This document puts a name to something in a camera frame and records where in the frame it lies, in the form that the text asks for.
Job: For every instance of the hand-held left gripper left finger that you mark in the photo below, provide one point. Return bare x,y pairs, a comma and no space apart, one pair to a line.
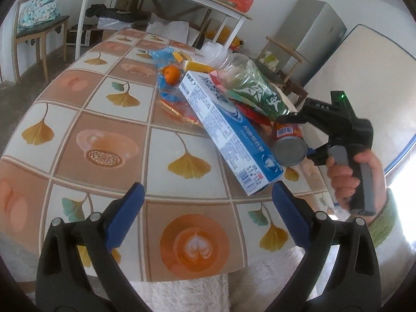
130,214

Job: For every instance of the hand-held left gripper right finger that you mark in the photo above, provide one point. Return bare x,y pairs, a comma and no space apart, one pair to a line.
289,214

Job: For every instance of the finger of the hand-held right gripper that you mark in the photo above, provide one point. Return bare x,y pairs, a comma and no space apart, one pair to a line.
317,156
292,118

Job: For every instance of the tin can with orange label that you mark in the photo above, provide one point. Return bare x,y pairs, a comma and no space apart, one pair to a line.
289,149

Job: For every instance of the red printed plastic bag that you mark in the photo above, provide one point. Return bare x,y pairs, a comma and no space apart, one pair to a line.
253,115

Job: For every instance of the yellow white small carton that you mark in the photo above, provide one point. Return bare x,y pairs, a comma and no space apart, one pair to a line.
195,66

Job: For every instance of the blue plastic wrapper bag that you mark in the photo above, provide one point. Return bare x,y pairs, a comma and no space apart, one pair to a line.
162,57

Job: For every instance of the person's right forearm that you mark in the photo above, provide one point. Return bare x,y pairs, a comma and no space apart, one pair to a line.
388,221

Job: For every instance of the person's right hand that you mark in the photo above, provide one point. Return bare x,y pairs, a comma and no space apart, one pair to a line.
341,185

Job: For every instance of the dark wooden chair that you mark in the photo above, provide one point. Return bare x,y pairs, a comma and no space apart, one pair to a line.
292,87

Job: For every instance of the clear bottle with green label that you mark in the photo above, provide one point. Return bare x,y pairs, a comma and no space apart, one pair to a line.
253,84

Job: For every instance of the white mattress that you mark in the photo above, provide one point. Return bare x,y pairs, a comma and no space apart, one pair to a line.
370,71

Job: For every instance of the green white carton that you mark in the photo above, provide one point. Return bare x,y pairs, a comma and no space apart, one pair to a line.
269,59

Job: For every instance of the blue white toothpaste box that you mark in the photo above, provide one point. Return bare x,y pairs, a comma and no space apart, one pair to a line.
221,126

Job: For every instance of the grey cabinet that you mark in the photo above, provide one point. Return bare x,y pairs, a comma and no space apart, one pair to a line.
312,35

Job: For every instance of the yellow bag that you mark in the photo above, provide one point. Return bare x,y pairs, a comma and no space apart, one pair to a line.
224,34

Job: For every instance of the clear plastic wrapper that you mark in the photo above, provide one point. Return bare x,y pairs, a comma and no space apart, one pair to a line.
175,110

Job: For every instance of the orange-red plastic bag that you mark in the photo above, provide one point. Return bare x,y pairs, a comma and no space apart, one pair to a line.
242,1

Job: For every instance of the orange tangerine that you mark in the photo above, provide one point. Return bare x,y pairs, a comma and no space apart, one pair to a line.
170,74

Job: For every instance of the white plastic bag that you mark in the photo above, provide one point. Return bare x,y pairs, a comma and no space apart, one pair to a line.
169,27

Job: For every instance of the white desk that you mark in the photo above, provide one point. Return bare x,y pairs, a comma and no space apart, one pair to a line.
162,0

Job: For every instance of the cardboard box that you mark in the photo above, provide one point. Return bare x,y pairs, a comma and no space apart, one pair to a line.
84,37

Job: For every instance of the brown paper bag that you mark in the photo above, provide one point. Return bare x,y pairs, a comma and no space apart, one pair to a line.
128,3

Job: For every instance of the black bag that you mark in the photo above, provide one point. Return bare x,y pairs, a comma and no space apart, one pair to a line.
110,14

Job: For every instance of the wooden chair with cushion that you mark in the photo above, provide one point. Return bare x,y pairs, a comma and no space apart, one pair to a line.
39,32

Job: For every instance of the floral cushion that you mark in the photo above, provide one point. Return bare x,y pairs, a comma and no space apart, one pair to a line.
37,11

